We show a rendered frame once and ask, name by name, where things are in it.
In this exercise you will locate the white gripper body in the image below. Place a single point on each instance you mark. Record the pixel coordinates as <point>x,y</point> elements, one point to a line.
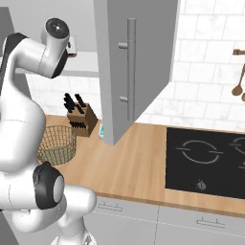
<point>72,47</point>

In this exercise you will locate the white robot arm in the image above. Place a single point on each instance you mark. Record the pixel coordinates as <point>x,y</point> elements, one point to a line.
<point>22,134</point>

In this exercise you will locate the grey cabinet door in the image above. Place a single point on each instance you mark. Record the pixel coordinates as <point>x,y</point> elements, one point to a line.
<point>111,79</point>

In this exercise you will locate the wooden knife block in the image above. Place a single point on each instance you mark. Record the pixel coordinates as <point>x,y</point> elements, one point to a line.
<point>83,118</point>

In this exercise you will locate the teal small object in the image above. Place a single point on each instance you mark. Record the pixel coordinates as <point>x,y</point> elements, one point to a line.
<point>101,130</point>

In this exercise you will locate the wooden hanging spoon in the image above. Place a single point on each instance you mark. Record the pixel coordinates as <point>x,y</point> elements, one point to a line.
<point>237,89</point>

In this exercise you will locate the black hob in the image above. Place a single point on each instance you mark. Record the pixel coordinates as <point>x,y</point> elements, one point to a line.
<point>207,162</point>

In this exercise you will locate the wooden hanging tool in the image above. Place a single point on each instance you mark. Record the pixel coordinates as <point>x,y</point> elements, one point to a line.
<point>243,96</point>

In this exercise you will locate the grey drawer front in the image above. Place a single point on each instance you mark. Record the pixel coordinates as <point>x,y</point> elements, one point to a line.
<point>127,226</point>
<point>204,229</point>

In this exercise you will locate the grey hob knob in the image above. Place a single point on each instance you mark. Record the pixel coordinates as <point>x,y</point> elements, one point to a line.
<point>201,184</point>

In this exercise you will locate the grey wall cabinet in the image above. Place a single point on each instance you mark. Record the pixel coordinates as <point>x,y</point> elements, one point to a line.
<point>81,28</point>

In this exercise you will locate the wooden tool rail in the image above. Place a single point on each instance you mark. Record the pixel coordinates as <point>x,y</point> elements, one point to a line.
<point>239,52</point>

